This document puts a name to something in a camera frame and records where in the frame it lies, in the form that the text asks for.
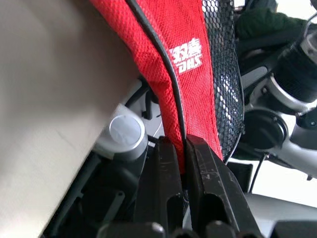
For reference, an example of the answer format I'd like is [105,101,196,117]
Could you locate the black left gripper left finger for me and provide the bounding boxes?
[133,136,186,234]

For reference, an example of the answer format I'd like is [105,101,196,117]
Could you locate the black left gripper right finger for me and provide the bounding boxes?
[184,135,261,234]

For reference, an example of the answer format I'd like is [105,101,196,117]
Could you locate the red mesh paddle case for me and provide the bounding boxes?
[89,0,246,175]

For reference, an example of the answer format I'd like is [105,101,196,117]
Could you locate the silver robot body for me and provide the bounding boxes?
[44,78,164,238]

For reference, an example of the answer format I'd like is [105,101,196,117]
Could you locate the person in dark green clothing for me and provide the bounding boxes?
[234,0,309,52]

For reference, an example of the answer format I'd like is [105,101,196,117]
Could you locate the thin black cable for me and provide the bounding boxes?
[247,153,269,194]

